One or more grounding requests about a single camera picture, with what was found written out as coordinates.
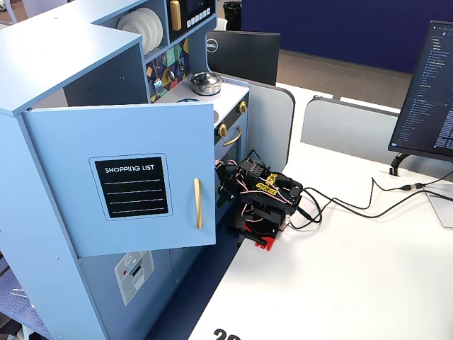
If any white plate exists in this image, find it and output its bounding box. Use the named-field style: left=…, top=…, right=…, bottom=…
left=145, top=7, right=164, bottom=50
left=137, top=8, right=159, bottom=53
left=127, top=10, right=152, bottom=55
left=116, top=13, right=143, bottom=39

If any black power cable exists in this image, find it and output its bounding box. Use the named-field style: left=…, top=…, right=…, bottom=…
left=293, top=178, right=453, bottom=230

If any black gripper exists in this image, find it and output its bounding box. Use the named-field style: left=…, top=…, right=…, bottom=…
left=214, top=159, right=245, bottom=210

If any gold microwave handle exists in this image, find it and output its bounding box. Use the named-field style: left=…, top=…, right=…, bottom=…
left=169, top=0, right=183, bottom=31

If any blue shopping list cabinet door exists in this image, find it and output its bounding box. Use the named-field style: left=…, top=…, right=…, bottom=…
left=21, top=102, right=217, bottom=258

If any blue partition wall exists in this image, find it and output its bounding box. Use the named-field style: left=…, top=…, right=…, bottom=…
left=240, top=0, right=453, bottom=75

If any black Dell monitor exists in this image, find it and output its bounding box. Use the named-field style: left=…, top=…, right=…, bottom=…
left=205, top=30, right=282, bottom=87

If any gold cabinet door handle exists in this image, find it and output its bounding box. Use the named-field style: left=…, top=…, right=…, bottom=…
left=193, top=178, right=205, bottom=230

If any silver toy spatula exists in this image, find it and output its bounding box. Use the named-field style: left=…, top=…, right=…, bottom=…
left=153, top=63, right=164, bottom=94

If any red table clamp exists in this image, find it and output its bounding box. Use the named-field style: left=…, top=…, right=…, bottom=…
left=239, top=222, right=277, bottom=251

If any gold oven handle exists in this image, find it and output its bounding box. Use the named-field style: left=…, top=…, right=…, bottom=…
left=222, top=126, right=243, bottom=147

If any black USB cable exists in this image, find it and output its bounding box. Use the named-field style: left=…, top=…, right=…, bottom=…
left=300, top=176, right=453, bottom=213

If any gray desk divider panel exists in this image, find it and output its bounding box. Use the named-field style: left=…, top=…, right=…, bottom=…
left=222, top=78, right=297, bottom=174
left=299, top=96, right=403, bottom=166

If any black waste bin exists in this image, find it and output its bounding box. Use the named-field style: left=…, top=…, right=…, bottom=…
left=223, top=1, right=243, bottom=32

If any silver pot with lid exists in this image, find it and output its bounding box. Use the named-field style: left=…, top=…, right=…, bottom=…
left=188, top=72, right=223, bottom=96

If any black monitor with lit screen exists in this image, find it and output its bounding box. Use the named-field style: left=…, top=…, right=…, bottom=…
left=387, top=20, right=453, bottom=159

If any blue toy kitchen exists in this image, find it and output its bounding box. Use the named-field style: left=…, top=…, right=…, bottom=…
left=0, top=0, right=251, bottom=340

